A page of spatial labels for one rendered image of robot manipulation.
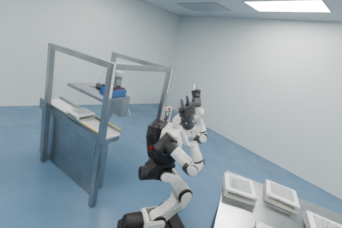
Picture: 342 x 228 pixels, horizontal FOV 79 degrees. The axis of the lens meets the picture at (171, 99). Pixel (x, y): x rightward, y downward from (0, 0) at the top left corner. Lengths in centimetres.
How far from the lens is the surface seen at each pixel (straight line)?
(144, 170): 183
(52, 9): 528
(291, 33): 496
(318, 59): 472
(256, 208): 188
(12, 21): 519
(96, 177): 246
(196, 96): 196
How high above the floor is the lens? 184
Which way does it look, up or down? 13 degrees down
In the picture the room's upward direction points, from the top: 12 degrees clockwise
